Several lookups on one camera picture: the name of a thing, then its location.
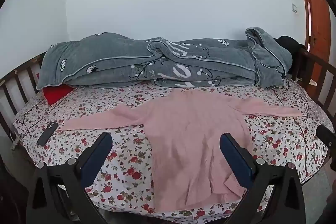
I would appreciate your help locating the wooden bed rail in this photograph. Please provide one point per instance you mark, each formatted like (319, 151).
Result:
(15, 87)

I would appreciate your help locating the wooden headboard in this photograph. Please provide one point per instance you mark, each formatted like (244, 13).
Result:
(317, 71)

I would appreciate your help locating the red cloth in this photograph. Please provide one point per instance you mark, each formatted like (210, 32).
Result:
(56, 94)

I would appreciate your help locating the floral bed sheet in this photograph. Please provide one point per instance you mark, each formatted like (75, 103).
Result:
(126, 161)

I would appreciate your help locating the black cloth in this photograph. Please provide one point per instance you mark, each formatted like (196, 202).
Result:
(287, 43)

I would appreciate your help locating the black phone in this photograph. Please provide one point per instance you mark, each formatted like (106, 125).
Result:
(47, 133)

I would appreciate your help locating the orange wooden door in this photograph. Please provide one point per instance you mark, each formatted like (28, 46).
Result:
(316, 29)

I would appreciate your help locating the grey floral blanket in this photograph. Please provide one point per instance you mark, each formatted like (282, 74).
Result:
(162, 64)

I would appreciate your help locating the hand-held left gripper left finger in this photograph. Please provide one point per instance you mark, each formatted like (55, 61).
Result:
(97, 153)

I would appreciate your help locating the pink knit sweater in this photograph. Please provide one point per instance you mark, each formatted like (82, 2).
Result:
(183, 134)

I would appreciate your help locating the white wall switch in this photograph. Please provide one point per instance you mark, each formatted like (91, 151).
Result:
(294, 8)

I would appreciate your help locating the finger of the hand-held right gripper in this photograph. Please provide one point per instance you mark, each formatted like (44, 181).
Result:
(325, 134)

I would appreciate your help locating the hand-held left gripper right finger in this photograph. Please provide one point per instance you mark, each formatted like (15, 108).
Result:
(233, 154)

